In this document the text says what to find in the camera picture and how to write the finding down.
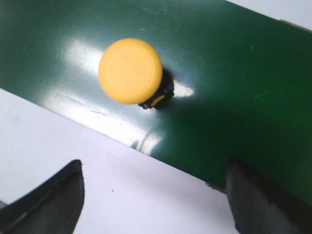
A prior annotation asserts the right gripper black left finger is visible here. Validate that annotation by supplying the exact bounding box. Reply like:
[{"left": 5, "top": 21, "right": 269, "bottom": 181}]
[{"left": 0, "top": 159, "right": 85, "bottom": 234}]

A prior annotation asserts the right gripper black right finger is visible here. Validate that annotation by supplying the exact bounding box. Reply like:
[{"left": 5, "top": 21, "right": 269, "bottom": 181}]
[{"left": 226, "top": 157, "right": 312, "bottom": 234}]

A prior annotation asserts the green conveyor belt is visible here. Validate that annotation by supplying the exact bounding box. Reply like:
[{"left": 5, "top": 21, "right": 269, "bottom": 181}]
[{"left": 0, "top": 0, "right": 312, "bottom": 203}]

